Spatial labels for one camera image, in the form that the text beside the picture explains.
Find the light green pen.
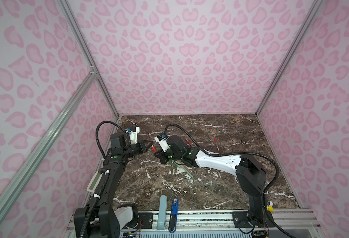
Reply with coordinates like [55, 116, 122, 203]
[168, 161, 187, 174]

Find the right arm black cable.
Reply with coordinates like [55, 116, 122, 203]
[164, 123, 280, 194]

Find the yellow connector plug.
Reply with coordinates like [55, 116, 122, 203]
[265, 201, 273, 213]

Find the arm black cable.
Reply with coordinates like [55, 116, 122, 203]
[164, 123, 280, 194]
[95, 120, 126, 160]

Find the light blue eraser block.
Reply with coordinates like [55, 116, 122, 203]
[157, 195, 167, 231]

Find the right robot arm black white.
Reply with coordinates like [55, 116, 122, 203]
[154, 147, 266, 226]

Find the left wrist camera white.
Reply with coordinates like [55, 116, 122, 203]
[126, 126, 140, 144]

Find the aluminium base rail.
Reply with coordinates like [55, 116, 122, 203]
[62, 209, 327, 238]

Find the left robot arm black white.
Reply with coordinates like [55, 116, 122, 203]
[73, 133, 151, 238]

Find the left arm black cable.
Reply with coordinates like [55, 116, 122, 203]
[95, 120, 126, 160]

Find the blue black utility tool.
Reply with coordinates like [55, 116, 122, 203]
[168, 198, 179, 234]

